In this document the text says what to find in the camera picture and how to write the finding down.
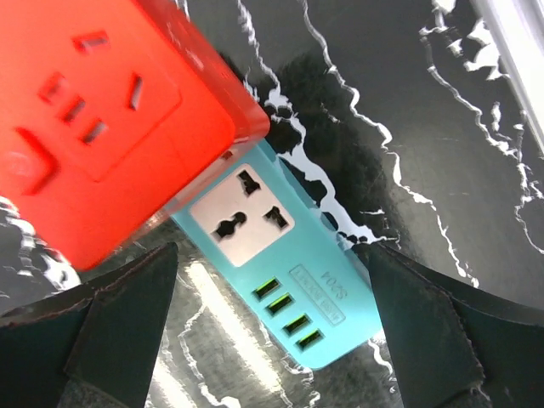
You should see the black marbled mat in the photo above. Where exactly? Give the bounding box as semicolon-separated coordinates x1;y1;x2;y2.
0;0;544;408

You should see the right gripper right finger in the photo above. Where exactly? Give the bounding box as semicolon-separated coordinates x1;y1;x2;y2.
355;243;543;407

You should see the teal power strip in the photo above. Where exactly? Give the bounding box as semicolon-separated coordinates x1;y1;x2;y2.
173;142;382;369

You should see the red cube plug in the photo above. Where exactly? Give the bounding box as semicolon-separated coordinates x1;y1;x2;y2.
1;1;269;269

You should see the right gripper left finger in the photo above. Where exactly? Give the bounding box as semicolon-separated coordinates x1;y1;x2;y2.
1;242;179;407

